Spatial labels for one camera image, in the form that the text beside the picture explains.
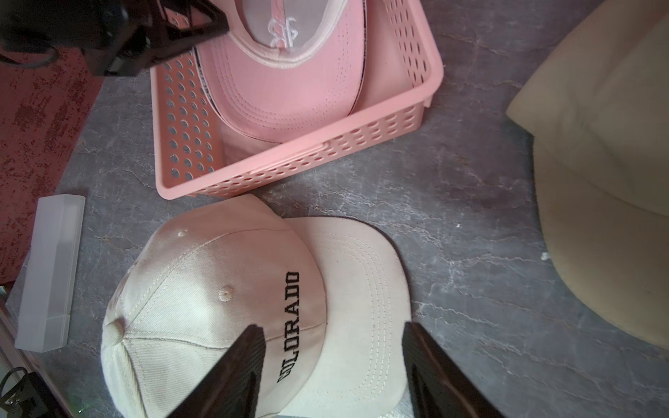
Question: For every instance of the white pink baseball cap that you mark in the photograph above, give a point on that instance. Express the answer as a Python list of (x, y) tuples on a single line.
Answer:
[(329, 293)]

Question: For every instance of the pink plastic basket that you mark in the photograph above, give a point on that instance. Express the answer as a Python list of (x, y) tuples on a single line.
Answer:
[(197, 154)]

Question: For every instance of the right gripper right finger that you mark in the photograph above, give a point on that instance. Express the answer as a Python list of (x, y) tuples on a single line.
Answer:
[(437, 386)]

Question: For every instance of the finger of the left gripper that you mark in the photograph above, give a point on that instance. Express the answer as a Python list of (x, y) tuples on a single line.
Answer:
[(178, 26)]

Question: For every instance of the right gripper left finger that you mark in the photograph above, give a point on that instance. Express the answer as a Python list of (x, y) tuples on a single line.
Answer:
[(231, 388)]

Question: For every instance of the clear plastic sheet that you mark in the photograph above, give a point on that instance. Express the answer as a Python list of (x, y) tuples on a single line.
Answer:
[(45, 311)]

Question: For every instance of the beige baseball cap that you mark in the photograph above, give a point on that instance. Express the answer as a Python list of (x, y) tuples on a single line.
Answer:
[(597, 109)]

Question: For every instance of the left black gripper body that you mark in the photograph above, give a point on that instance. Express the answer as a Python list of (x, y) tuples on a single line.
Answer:
[(113, 36)]

